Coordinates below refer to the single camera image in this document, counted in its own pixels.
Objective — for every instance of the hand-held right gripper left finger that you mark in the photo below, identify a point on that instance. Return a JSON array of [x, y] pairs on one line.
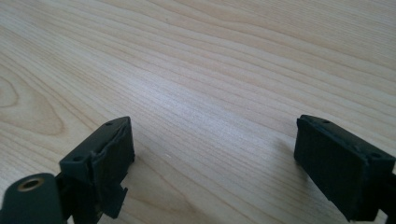
[[102, 161]]

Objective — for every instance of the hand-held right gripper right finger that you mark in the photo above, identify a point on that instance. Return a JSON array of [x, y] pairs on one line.
[[336, 165]]

